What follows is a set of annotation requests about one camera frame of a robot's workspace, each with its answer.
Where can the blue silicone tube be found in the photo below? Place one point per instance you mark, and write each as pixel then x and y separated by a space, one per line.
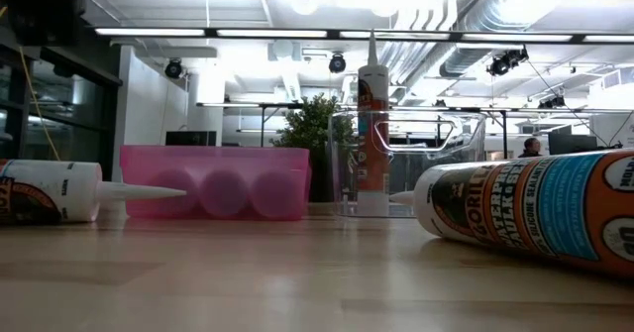
pixel 171 193
pixel 280 193
pixel 224 193

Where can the orange Gorilla sealant tube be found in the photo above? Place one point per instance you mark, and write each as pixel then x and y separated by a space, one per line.
pixel 49 188
pixel 545 208
pixel 372 148

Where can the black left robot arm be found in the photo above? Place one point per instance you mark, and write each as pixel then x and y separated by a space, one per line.
pixel 44 10

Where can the artificial plant in black pot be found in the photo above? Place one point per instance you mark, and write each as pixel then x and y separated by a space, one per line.
pixel 307 124

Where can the black ceiling spotlight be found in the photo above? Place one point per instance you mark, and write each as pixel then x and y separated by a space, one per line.
pixel 337 63
pixel 174 68
pixel 507 60

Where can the pink plastic tray bin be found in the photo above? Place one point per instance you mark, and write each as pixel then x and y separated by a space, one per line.
pixel 213 158

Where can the black computer monitor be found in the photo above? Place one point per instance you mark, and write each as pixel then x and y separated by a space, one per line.
pixel 572 144
pixel 190 139

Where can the clear plastic bin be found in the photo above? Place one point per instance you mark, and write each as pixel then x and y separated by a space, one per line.
pixel 446 173

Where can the person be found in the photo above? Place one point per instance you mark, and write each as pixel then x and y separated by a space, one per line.
pixel 531 147

